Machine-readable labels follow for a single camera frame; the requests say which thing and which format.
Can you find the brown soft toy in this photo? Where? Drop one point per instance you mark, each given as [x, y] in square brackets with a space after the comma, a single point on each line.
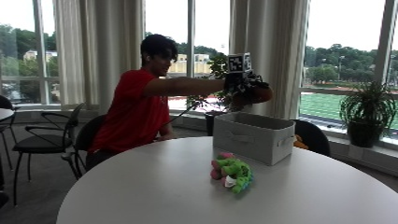
[254, 95]

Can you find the tall leafy potted plant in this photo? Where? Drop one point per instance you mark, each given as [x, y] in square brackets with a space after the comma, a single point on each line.
[215, 90]

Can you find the white marker cube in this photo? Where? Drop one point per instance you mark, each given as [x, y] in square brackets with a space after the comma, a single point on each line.
[238, 62]

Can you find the beige curtain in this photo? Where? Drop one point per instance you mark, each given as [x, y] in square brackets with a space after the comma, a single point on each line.
[98, 53]
[268, 53]

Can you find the grey fabric storage box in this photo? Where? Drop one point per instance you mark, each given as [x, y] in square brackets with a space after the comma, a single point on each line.
[252, 137]

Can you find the orange object on chair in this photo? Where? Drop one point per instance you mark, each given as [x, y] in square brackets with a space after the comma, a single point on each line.
[298, 142]

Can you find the black chair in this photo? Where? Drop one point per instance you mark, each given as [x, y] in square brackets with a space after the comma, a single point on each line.
[85, 137]
[312, 137]
[5, 121]
[45, 143]

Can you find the the person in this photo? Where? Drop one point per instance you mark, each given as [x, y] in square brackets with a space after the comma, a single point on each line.
[131, 115]

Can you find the green and pink soft toy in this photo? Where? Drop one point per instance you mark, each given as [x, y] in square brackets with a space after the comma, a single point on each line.
[232, 171]

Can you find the potted plant in black pot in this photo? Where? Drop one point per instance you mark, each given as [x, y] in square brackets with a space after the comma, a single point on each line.
[367, 115]

